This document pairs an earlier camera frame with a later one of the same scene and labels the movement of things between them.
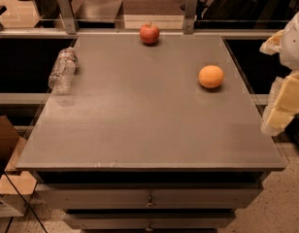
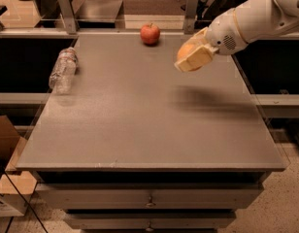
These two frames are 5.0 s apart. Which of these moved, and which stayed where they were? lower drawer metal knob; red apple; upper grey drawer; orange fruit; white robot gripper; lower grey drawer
Moved: white robot gripper; orange fruit
Stayed: red apple; lower drawer metal knob; upper grey drawer; lower grey drawer
